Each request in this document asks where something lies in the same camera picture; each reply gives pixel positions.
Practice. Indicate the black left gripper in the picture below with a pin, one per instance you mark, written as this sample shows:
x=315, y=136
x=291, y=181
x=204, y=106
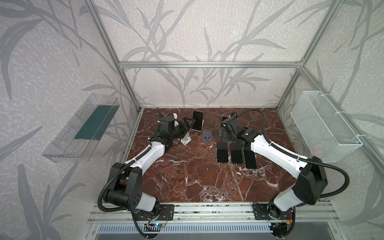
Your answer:
x=182, y=127

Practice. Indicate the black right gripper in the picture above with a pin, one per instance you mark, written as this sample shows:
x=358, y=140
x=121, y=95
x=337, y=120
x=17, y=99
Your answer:
x=228, y=132

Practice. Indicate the purple-edged smartphone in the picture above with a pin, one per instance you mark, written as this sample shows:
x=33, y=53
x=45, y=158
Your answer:
x=198, y=117

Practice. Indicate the black smartphone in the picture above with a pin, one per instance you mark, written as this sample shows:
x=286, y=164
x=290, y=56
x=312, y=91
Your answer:
x=236, y=155
x=222, y=152
x=250, y=159

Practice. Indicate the black front smartphone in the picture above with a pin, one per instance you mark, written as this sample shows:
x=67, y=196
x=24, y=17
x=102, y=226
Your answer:
x=250, y=159

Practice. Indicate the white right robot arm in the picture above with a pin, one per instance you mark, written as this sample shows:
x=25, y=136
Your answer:
x=310, y=176

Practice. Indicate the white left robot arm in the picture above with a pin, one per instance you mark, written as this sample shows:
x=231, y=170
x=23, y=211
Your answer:
x=124, y=187

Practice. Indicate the grey round-base phone stand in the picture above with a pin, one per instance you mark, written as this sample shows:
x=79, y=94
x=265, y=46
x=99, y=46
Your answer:
x=207, y=136

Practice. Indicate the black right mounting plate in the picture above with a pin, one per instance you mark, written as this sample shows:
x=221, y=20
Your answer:
x=262, y=212

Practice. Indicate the black mounting plate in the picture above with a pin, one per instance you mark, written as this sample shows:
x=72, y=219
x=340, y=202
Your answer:
x=262, y=212
x=162, y=212

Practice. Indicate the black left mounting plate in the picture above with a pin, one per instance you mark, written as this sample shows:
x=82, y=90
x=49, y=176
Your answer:
x=162, y=212

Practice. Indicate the green circuit board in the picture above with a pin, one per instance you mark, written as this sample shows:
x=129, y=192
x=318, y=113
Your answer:
x=155, y=227

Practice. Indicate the aluminium frame enclosure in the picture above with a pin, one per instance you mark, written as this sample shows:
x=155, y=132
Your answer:
x=254, y=54

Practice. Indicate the white wire mesh basket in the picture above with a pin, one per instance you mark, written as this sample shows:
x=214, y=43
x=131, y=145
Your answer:
x=324, y=129

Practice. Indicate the clear plastic wall bin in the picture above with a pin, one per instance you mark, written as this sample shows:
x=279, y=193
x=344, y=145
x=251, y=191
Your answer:
x=79, y=138

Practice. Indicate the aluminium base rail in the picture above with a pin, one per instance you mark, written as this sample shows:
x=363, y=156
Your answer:
x=221, y=212

